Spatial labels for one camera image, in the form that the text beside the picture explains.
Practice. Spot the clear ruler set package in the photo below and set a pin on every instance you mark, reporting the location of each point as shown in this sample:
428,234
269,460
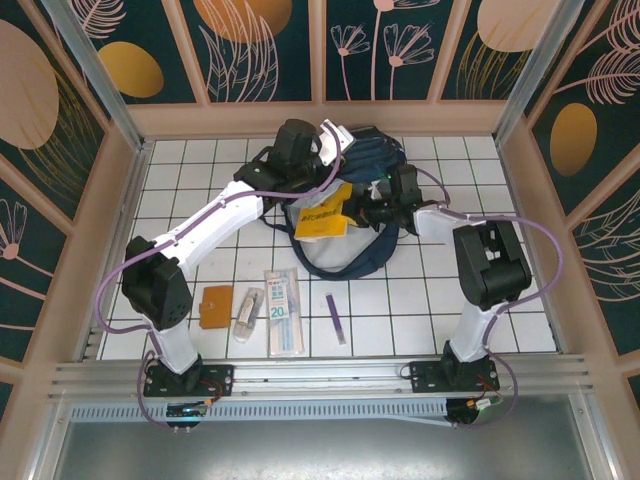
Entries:
285,315

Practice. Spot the grey metal sheet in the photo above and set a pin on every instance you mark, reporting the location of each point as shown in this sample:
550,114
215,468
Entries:
320,452

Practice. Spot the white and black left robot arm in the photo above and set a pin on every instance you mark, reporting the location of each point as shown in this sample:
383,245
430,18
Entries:
215,220

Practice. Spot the purple pen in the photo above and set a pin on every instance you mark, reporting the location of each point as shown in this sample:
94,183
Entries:
335,317

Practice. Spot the brown leather card wallet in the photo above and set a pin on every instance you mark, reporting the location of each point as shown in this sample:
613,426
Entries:
216,307

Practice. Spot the aluminium mounting rail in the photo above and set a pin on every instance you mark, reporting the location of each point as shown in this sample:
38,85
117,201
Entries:
320,372

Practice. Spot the yellow book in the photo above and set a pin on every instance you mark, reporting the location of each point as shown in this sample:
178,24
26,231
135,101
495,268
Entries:
320,225

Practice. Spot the small electronics board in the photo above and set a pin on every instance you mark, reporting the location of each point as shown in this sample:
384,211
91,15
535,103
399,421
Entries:
475,405
187,410

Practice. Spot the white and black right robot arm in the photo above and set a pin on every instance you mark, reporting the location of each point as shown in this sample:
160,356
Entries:
495,265

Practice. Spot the navy blue backpack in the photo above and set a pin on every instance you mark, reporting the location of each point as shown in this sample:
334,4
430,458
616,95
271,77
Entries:
350,257

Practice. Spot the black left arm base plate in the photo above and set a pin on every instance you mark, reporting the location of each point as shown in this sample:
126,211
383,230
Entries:
220,380

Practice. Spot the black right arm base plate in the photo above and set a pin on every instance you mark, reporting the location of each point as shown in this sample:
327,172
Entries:
425,377

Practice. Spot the clear plastic stationery pack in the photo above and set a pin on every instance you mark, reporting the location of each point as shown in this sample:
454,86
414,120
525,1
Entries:
247,315

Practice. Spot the aluminium frame post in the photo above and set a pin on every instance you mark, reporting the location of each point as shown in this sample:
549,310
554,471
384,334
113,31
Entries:
535,70
100,80

